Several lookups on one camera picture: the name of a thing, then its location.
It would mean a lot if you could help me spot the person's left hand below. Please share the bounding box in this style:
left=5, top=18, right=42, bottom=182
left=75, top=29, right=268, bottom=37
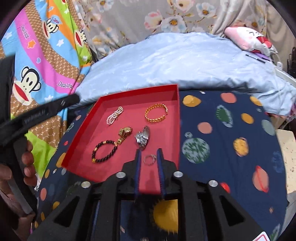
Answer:
left=1, top=138, right=37, bottom=240

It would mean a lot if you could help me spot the silver metal watch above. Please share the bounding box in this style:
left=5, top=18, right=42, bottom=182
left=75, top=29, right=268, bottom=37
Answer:
left=135, top=126, right=150, bottom=151

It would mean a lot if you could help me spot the colourful monkey cartoon blanket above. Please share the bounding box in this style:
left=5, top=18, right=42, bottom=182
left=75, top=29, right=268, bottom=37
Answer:
left=0, top=0, right=93, bottom=179

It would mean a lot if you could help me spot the black bead gold bracelet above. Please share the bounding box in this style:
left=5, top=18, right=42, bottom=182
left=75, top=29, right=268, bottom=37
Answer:
left=91, top=139, right=118, bottom=164

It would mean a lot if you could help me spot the purple card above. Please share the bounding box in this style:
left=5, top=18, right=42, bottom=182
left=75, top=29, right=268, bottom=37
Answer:
left=255, top=53, right=271, bottom=61

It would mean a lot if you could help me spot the grey floral bedsheet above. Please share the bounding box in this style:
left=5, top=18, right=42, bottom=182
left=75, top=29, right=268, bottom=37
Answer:
left=76, top=0, right=296, bottom=61

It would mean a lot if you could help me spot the gold chain bangle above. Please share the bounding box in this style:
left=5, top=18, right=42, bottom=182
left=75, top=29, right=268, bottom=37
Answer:
left=144, top=103, right=168, bottom=123

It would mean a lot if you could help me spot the silver ring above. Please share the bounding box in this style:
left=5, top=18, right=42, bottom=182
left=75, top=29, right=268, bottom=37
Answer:
left=143, top=154, right=158, bottom=166

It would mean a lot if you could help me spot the black pen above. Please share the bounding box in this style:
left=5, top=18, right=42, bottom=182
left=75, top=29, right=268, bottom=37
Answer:
left=245, top=54, right=266, bottom=64

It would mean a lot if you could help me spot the navy planet print bedsheet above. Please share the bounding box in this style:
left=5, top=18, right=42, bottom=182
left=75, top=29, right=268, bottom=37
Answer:
left=29, top=90, right=287, bottom=240

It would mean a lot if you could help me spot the light blue pillow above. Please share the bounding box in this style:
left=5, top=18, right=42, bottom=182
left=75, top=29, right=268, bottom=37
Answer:
left=76, top=32, right=295, bottom=115

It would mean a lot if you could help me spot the white pearl bracelet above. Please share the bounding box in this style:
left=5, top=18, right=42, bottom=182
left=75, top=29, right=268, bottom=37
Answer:
left=106, top=105, right=125, bottom=126

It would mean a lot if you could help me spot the pink white plush toy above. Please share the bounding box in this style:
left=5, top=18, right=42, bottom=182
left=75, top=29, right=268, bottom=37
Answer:
left=224, top=27, right=278, bottom=57

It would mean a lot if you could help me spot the gold link watch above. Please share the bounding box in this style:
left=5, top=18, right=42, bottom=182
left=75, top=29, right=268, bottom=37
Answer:
left=117, top=126, right=132, bottom=145

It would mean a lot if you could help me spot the white cable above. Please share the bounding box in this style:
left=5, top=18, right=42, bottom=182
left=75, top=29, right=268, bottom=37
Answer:
left=268, top=49, right=284, bottom=70

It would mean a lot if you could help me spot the red jewelry tray box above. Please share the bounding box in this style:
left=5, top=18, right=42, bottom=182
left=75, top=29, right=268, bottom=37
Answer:
left=60, top=84, right=180, bottom=195

